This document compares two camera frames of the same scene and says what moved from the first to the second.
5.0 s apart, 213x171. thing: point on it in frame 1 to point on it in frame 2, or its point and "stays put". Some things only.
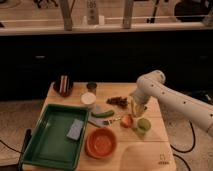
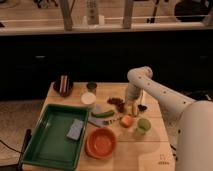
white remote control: x=92 y=8 stays put
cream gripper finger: x=139 y=106 to x=128 y=105
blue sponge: x=75 y=129 stays put
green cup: x=143 y=125 stays put
